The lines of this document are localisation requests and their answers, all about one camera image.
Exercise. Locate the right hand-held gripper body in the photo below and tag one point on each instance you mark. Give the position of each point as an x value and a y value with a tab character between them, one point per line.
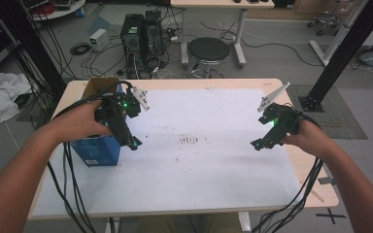
283	118

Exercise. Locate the white table leg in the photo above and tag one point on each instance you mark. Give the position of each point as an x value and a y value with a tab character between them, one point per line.
245	222

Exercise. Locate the black round stool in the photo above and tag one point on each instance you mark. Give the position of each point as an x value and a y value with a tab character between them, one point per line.
208	48

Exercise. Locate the white table mat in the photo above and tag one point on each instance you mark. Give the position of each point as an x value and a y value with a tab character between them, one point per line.
191	181

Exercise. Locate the office chair wheel base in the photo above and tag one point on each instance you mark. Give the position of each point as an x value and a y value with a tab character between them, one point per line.
327	19

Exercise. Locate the person's right hand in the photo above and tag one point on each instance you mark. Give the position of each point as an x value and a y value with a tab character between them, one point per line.
311	139

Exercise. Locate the person's left hand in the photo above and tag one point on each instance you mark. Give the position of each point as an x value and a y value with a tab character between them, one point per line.
77	123

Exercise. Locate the small black device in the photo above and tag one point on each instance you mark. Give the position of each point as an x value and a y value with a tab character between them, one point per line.
22	100

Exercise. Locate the grey tape strip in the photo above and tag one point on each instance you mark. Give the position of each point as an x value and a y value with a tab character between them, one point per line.
327	181

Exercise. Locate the grey floor mat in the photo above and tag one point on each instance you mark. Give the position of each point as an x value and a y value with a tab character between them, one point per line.
343	119

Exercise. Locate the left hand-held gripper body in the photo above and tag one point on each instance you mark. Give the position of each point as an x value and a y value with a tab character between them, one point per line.
123	106

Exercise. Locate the black metal frame post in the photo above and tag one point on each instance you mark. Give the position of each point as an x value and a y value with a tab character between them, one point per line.
35	48
346	51

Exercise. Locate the white metal stand leg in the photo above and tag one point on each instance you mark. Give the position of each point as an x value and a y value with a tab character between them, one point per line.
336	37

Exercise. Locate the small white box device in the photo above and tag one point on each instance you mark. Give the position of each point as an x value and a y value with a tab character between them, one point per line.
98	39

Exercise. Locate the white background desk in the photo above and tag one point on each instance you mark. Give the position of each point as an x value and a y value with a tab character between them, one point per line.
220	3

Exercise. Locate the round white table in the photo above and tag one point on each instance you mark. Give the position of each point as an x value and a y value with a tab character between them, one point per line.
61	13

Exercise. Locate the black computer tower green label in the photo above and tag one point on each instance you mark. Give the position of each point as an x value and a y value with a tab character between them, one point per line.
131	39

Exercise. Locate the blue cardboard box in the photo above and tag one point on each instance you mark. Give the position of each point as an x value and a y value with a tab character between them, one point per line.
100	150

